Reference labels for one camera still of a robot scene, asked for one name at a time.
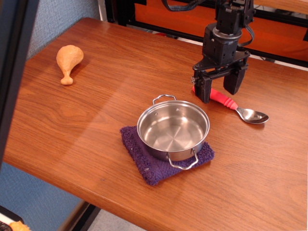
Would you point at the stainless steel pot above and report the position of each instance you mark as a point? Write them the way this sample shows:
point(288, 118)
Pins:
point(174, 131)

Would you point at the orange object bottom corner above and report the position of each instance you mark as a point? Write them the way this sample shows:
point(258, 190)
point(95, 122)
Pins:
point(19, 226)

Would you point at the purple towel cloth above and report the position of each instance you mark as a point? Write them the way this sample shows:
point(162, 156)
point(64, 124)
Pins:
point(152, 169)

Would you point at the red handled metal spoon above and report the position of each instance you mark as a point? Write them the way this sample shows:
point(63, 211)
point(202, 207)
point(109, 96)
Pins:
point(247, 115)

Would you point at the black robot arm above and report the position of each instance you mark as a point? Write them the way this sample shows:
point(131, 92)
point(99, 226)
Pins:
point(233, 16)

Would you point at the orange panel black frame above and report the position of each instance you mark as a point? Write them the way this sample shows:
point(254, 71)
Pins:
point(280, 26)

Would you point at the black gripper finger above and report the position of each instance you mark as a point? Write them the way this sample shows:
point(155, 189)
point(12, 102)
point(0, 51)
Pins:
point(202, 88)
point(233, 79)

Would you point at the toy chicken drumstick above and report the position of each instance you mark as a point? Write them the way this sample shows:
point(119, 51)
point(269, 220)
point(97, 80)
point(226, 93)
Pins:
point(67, 58)

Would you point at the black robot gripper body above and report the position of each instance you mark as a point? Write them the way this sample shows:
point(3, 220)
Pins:
point(219, 54)

